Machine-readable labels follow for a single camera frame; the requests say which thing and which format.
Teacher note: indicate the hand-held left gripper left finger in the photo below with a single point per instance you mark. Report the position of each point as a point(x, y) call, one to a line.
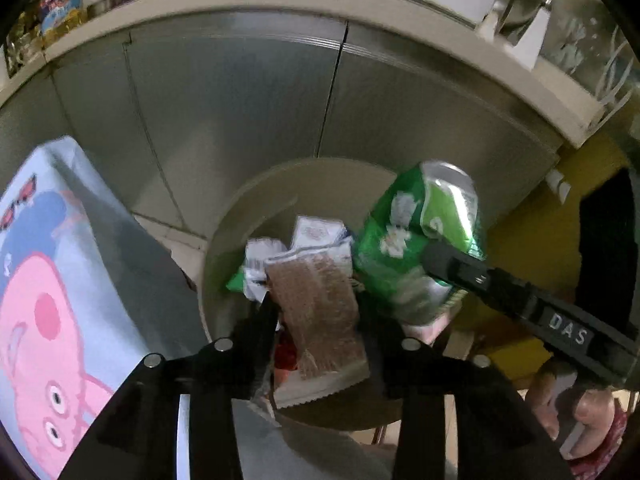
point(250, 345)

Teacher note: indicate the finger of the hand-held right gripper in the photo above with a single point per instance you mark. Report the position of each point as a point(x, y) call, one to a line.
point(460, 270)

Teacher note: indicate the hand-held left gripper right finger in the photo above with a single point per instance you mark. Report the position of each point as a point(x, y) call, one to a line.
point(395, 360)

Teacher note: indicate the crushed green can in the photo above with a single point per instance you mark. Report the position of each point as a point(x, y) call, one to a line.
point(415, 240)

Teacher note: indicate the brown snack packet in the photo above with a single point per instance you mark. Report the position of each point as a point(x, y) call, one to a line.
point(320, 310)

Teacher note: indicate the white paper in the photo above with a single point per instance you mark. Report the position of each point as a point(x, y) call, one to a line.
point(257, 260)

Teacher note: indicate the beige bin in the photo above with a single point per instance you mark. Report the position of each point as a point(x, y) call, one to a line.
point(240, 210)

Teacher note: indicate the person's right hand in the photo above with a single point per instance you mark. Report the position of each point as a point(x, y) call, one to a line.
point(595, 415)

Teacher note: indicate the red wrapper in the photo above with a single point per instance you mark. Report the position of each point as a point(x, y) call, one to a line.
point(285, 357)

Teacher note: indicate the dark round object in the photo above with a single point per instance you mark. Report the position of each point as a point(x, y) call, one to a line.
point(610, 240)

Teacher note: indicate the yellow white snack packet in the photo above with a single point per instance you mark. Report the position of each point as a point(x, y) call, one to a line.
point(320, 232)

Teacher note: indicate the cartoon pig printed cloth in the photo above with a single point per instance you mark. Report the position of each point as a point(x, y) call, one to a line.
point(75, 285)

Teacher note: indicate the grey kitchen cabinet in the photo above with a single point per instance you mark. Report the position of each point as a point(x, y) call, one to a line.
point(250, 100)

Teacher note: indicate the patterned glass panel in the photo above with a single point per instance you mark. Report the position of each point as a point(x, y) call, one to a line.
point(590, 35)

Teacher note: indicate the steel pot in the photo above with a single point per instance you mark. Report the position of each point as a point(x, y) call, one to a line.
point(520, 0)

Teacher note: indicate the white kitchen countertop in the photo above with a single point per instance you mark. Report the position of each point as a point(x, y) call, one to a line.
point(300, 7)

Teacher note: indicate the white wall socket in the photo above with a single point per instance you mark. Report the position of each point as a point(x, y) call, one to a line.
point(557, 185)

